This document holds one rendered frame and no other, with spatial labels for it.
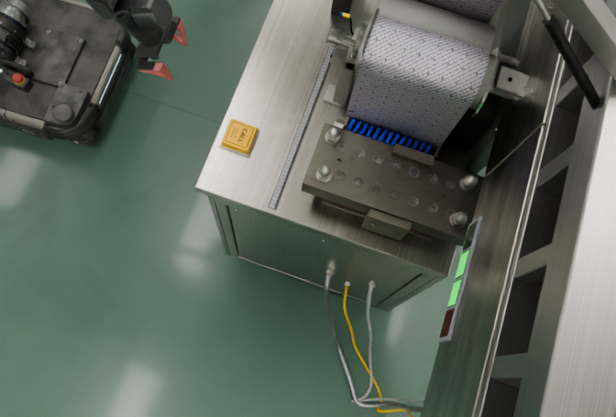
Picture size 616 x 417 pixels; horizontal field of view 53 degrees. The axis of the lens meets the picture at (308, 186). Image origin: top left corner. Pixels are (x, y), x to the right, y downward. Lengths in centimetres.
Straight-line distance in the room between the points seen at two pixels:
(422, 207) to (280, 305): 108
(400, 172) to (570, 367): 77
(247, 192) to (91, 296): 109
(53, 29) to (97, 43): 17
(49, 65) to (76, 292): 85
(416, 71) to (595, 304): 62
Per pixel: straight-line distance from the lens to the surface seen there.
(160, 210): 248
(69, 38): 256
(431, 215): 143
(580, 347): 79
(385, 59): 125
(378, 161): 145
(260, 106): 161
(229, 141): 155
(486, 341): 100
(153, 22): 134
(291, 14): 175
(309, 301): 238
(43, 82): 251
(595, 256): 82
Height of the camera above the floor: 236
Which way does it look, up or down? 72 degrees down
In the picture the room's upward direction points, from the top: 12 degrees clockwise
